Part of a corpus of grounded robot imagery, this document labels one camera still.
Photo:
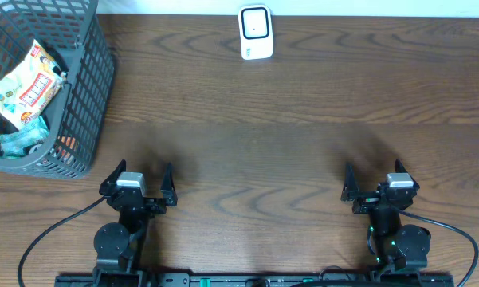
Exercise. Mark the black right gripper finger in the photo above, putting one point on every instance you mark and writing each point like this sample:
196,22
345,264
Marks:
400,169
350,190

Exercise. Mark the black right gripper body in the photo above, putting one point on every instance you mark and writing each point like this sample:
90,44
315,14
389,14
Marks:
367,201

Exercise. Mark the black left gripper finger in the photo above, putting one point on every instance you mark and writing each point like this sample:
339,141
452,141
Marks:
109,185
168,187

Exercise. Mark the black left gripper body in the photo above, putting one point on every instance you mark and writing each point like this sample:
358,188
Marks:
139,202

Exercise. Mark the teal wet wipe packet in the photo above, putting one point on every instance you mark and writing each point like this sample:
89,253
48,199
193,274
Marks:
18,144

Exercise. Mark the yellow snack bag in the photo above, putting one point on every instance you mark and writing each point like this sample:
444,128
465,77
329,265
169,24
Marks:
30,86

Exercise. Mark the orange tissue pack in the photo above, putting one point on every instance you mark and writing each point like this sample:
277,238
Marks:
64,150

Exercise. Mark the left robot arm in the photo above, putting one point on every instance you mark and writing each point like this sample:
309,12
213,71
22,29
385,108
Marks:
119,244

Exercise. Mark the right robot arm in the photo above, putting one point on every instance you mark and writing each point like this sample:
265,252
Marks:
399,249

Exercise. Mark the white barcode scanner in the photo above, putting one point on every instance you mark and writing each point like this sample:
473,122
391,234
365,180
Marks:
256,32

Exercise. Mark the dark grey plastic mesh basket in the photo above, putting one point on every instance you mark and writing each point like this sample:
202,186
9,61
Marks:
69,31

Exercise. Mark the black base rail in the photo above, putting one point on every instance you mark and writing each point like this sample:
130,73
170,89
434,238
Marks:
274,280

